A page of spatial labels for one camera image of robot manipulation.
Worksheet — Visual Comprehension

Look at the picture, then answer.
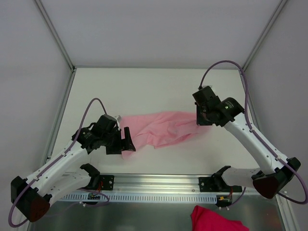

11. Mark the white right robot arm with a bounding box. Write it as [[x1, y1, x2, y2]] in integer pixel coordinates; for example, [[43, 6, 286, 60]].
[[193, 86, 301, 199]]

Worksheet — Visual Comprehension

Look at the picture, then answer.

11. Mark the white slotted cable duct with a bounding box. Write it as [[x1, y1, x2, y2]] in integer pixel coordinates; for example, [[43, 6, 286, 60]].
[[61, 192, 217, 204]]

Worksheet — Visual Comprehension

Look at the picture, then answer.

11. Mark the left aluminium frame post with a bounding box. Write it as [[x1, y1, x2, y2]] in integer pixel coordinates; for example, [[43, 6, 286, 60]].
[[33, 0, 76, 73]]

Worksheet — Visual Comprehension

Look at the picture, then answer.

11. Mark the aluminium front rail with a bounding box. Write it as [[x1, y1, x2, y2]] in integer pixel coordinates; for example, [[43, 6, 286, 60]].
[[60, 173, 256, 193]]

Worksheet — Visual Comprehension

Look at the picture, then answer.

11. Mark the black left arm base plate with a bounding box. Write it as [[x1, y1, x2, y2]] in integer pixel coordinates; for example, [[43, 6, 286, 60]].
[[86, 175, 115, 191]]

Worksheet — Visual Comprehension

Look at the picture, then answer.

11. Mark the pink t shirt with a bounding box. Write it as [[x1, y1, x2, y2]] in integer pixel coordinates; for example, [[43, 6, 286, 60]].
[[120, 111, 211, 160]]

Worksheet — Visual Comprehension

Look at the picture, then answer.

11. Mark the right aluminium frame post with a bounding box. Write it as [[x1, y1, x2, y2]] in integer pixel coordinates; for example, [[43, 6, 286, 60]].
[[242, 0, 289, 71]]

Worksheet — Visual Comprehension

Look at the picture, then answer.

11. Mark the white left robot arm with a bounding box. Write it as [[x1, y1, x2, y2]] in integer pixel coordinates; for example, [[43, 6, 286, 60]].
[[11, 115, 136, 222]]

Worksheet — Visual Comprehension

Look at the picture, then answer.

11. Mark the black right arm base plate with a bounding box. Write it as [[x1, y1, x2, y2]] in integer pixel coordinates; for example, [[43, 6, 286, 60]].
[[198, 176, 243, 193]]

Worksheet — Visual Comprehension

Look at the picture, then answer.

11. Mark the red t shirt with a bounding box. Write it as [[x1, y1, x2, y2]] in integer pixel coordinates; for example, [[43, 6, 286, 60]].
[[191, 205, 249, 231]]

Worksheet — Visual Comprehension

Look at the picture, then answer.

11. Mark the aluminium frame post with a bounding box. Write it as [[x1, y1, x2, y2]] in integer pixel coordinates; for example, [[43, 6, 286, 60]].
[[33, 0, 76, 73], [242, 0, 289, 71]]

